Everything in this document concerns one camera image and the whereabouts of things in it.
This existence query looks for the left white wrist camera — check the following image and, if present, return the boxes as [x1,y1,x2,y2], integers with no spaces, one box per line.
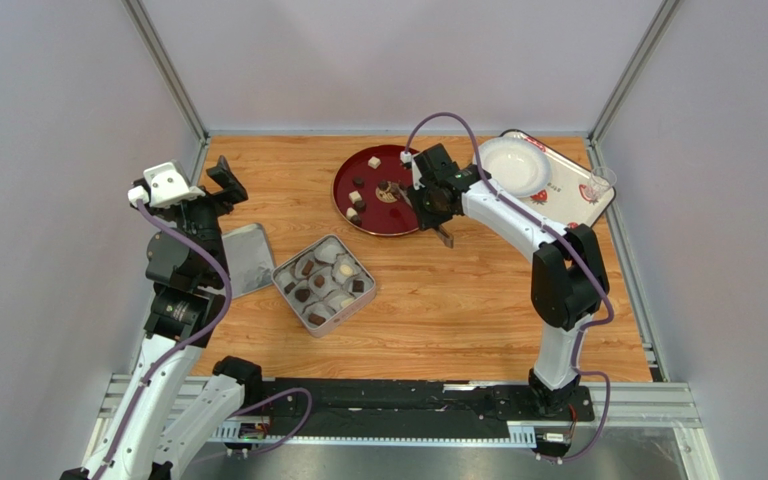
[127,160,206,209]

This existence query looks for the square tin box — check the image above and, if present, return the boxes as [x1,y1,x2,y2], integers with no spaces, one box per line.
[272,234,378,338]

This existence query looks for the metal tongs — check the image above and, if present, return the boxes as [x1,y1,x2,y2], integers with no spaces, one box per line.
[396,183,454,249]

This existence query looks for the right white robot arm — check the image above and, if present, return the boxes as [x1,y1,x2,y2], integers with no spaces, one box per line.
[400,144,614,404]

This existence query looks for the clear plastic cup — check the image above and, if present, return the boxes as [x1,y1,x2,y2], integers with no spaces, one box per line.
[584,166,617,202]

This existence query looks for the dark chocolate bottom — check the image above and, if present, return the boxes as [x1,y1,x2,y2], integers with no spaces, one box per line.
[294,287,312,303]

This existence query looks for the brown chocolate bar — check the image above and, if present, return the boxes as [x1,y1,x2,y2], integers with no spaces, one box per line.
[308,313,327,326]
[301,260,315,277]

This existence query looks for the silver tin lid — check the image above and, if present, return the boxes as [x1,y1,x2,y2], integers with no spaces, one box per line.
[222,223,276,299]

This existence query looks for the white paper bowl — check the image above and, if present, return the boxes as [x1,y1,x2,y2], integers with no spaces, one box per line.
[479,137,552,197]

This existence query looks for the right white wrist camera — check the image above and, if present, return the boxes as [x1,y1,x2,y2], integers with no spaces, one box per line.
[399,150,422,190]

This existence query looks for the strawberry pattern tray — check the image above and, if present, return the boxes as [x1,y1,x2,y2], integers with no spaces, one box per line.
[499,130,616,226]

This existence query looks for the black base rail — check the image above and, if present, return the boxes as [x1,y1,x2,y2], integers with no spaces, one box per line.
[244,378,595,440]

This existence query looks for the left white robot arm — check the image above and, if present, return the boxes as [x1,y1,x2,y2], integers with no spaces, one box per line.
[61,157,262,479]

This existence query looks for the red round tray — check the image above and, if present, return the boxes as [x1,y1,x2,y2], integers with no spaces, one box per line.
[331,144,418,237]

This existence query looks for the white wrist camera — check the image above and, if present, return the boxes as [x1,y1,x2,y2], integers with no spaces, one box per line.
[127,160,206,209]
[399,150,422,190]

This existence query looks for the white round chocolate centre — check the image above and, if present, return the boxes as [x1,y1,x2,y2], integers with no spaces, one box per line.
[339,264,354,277]

